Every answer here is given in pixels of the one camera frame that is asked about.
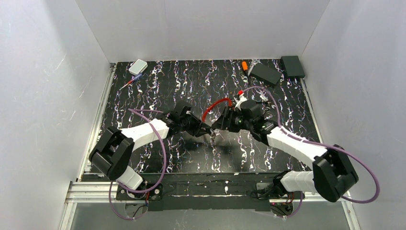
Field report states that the red cable lock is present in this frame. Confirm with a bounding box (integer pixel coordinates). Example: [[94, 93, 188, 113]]
[[202, 98, 233, 122]]

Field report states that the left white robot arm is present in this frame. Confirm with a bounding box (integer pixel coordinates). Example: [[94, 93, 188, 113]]
[[89, 101, 212, 194]]

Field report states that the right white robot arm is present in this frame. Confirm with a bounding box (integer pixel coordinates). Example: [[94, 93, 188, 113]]
[[212, 100, 359, 202]]

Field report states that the black flat box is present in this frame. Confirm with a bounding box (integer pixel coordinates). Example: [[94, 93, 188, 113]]
[[250, 63, 282, 87]]

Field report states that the red blue pen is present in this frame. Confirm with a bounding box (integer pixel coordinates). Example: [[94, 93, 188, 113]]
[[119, 73, 143, 91]]

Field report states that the white rectangular box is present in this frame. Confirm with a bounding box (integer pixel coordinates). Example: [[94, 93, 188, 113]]
[[128, 59, 148, 75]]

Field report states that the black box in corner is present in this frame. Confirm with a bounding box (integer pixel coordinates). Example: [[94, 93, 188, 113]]
[[281, 56, 305, 79]]

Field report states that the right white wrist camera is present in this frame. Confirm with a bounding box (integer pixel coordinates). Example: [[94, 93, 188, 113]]
[[234, 94, 247, 111]]

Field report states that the orange-handled screwdriver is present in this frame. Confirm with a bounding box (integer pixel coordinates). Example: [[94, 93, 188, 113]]
[[241, 61, 249, 78]]

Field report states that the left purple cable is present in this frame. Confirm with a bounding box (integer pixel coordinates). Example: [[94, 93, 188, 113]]
[[109, 108, 168, 221]]

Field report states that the purple cable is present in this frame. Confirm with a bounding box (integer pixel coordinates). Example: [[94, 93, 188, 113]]
[[109, 108, 168, 221], [237, 86, 381, 219]]

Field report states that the aluminium frame rail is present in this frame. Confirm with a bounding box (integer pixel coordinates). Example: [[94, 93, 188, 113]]
[[59, 63, 117, 230]]

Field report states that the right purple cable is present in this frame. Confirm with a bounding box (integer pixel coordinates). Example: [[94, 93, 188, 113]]
[[237, 86, 381, 219]]

